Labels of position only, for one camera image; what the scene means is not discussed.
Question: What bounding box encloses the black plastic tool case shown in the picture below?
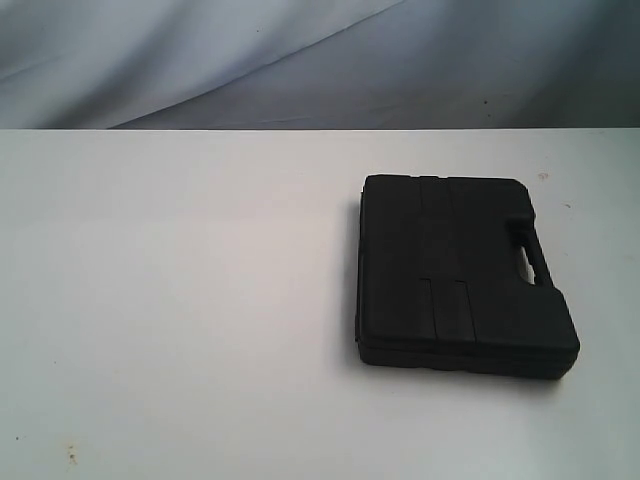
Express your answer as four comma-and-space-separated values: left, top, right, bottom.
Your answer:
354, 174, 580, 380

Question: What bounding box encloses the grey backdrop cloth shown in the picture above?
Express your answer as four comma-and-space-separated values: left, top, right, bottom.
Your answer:
1, 1, 639, 129

